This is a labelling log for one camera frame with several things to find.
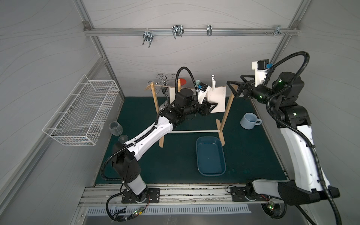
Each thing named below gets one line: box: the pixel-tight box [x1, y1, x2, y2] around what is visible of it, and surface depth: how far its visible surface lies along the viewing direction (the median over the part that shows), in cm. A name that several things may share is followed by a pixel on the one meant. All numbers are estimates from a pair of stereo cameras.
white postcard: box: [207, 86, 226, 113], surface depth 70 cm
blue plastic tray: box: [195, 136, 227, 176], surface depth 89 cm
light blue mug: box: [240, 112, 263, 130], surface depth 100 cm
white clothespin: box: [211, 74, 216, 92], surface depth 67 cm
